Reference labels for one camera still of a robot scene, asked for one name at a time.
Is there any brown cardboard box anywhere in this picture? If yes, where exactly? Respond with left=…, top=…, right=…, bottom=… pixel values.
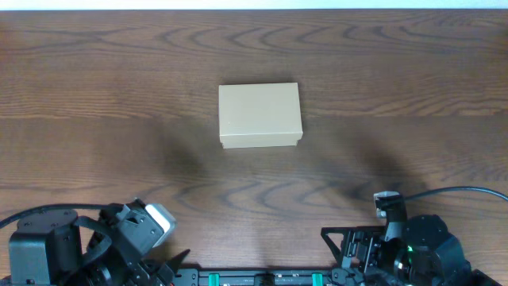
left=218, top=83, right=303, bottom=149

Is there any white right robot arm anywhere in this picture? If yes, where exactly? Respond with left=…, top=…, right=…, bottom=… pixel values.
left=321, top=214, right=500, bottom=286

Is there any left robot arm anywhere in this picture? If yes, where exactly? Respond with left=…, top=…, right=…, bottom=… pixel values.
left=1, top=199, right=189, bottom=286

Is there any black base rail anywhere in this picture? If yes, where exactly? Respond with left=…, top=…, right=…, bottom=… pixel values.
left=171, top=269, right=365, bottom=286

